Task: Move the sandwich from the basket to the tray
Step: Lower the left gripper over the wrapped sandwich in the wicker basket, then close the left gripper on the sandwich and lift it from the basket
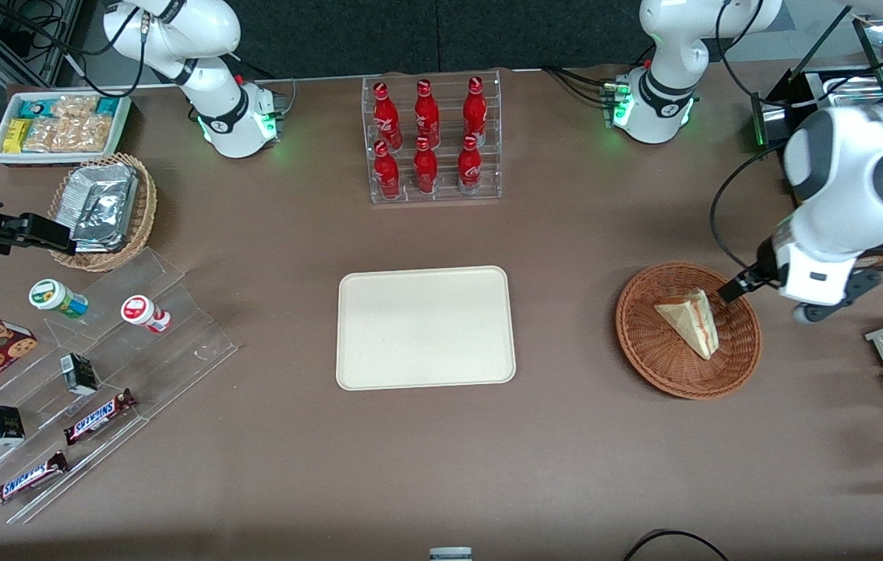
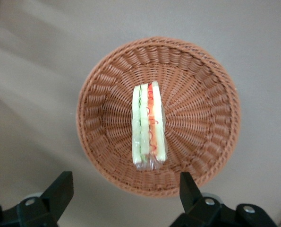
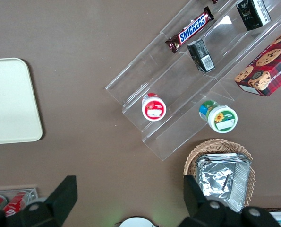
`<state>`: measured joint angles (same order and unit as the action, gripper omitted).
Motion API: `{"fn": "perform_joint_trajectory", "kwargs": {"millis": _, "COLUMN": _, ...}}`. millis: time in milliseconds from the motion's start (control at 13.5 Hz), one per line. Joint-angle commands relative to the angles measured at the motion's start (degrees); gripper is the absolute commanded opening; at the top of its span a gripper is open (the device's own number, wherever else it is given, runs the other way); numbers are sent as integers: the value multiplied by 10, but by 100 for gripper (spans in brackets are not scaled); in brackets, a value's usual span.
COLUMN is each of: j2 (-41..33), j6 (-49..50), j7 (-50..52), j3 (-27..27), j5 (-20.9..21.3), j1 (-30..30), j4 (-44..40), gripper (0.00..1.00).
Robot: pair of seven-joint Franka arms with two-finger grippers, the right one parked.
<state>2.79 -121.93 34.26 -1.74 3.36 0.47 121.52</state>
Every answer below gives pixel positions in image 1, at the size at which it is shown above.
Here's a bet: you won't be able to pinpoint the yellow snack pack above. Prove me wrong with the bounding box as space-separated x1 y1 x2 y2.
3 118 34 153

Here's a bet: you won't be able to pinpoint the clear acrylic bottle rack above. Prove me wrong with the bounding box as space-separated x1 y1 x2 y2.
362 70 503 205

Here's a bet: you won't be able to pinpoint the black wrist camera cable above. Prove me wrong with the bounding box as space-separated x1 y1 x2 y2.
709 143 794 271

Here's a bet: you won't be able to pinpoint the clear acrylic stepped display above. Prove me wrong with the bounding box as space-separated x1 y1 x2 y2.
0 248 239 524

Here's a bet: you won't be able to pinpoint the Snickers chocolate bar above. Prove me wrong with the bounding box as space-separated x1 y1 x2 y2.
63 388 137 446
0 451 69 509

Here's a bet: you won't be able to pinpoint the silver foil packet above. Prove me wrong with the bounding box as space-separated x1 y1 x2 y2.
69 191 136 252
67 164 140 221

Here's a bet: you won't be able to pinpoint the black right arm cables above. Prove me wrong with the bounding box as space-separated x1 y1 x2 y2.
0 0 150 99

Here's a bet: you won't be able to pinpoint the clear bag of nuts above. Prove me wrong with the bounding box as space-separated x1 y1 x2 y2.
51 95 101 122
51 115 113 153
22 117 60 153

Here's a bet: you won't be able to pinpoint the black food warmer cabinet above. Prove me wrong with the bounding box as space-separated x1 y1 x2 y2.
749 14 883 272

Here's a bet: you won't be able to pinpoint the brown wicker basket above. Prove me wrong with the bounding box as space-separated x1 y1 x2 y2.
616 261 763 400

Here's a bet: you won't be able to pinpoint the red lid cup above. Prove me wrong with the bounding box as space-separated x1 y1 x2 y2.
120 295 171 334

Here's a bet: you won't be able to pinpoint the black metal frame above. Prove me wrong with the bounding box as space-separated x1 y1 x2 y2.
0 0 87 86

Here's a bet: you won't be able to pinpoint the light wicker basket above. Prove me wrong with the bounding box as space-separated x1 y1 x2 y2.
48 153 158 273

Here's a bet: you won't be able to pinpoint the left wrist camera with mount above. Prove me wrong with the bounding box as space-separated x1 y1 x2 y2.
792 269 883 325

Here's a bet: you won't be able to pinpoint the cream plastic tray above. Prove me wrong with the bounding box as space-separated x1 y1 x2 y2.
336 266 517 391

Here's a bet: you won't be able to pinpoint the triangle sandwich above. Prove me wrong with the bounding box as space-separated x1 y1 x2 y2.
653 288 720 361

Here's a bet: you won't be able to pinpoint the black arm base cables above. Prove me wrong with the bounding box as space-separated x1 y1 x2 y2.
541 65 623 108

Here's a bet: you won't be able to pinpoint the black looped floor cable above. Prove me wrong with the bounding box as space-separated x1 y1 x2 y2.
622 529 732 561

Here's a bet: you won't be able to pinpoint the red cola bottle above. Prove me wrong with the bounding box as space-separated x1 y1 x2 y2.
463 76 489 145
457 134 483 194
414 79 442 149
373 81 403 149
373 140 401 199
413 136 440 194

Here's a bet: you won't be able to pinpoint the white rectangular snack tray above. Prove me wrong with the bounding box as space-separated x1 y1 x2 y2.
0 90 132 166

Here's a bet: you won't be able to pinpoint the green lid cup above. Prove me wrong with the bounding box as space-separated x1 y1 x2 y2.
28 278 90 320

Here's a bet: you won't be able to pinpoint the steel warmer pan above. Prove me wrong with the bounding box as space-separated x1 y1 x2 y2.
823 74 883 108

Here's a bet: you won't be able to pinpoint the small black carton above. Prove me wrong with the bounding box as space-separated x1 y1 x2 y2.
60 353 99 396
0 404 26 447

